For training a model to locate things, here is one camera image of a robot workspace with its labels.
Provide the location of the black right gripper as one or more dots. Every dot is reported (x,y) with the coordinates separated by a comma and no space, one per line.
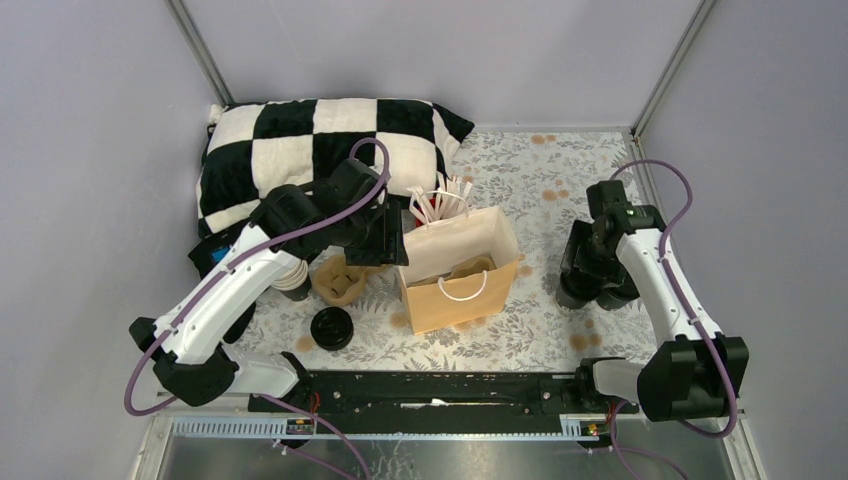
(611,273)

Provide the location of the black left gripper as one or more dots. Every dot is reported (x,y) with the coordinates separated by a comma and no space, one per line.
(390,246)

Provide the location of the brown paper bag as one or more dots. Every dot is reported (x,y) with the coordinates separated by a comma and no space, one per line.
(435,249)

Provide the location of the black paper coffee cup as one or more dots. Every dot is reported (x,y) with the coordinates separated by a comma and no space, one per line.
(575,296)

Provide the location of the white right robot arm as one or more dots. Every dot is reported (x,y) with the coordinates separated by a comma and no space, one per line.
(619,256)

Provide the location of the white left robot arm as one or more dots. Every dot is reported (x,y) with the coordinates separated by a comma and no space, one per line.
(184,356)

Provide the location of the red cup holder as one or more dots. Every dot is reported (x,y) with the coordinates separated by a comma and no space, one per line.
(437,205)

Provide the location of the brown cardboard cup carrier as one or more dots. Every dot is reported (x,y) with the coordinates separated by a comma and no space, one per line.
(339,284)

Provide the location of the floral table mat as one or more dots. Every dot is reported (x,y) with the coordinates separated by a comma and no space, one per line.
(539,180)

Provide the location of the stack of paper cups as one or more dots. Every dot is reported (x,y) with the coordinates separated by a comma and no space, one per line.
(296,284)

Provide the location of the stack of black lids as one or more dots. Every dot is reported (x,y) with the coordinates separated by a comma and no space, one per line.
(332,328)

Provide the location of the black white checkered pillow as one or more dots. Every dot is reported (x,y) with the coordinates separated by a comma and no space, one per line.
(253,148)

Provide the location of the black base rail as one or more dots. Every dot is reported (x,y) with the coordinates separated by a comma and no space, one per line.
(452,403)

